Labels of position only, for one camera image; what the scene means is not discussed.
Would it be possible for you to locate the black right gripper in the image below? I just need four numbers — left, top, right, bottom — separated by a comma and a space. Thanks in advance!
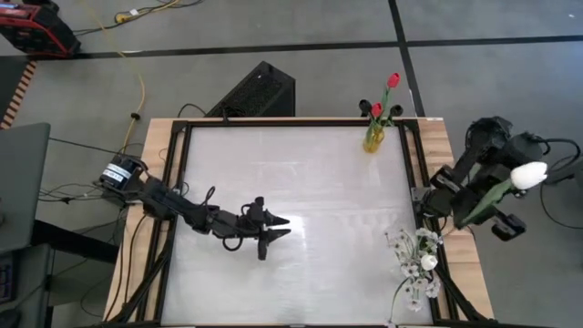
430, 163, 528, 242

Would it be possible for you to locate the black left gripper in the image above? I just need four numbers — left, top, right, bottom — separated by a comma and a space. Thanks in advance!
218, 196, 292, 261

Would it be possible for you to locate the small white flower bunch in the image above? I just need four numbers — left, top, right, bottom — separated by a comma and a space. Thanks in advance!
384, 227, 443, 274
389, 261, 443, 327

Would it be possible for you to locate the red artificial tulip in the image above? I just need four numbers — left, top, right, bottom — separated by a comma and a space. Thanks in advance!
375, 72, 402, 136
369, 102, 384, 133

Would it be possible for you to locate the yellow glass vase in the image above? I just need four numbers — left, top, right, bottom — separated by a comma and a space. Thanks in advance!
363, 125, 386, 155

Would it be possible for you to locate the black computer tower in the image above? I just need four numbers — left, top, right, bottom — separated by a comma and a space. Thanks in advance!
204, 60, 297, 118

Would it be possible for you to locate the grey cabinet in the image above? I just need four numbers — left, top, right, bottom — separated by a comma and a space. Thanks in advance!
0, 241, 115, 328

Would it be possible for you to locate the grey desk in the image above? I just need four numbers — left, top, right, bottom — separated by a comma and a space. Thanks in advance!
0, 121, 52, 254

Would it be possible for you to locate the orange black striped floor strip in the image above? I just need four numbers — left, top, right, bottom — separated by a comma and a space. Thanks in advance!
0, 60, 37, 129

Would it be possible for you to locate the red and black toolbox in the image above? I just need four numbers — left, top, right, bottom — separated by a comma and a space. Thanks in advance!
0, 0, 82, 58

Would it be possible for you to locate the black metal table frame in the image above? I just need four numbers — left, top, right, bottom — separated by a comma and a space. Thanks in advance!
107, 118, 497, 328

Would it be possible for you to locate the yellow floor cable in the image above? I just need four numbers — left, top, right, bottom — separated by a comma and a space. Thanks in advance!
79, 0, 148, 159

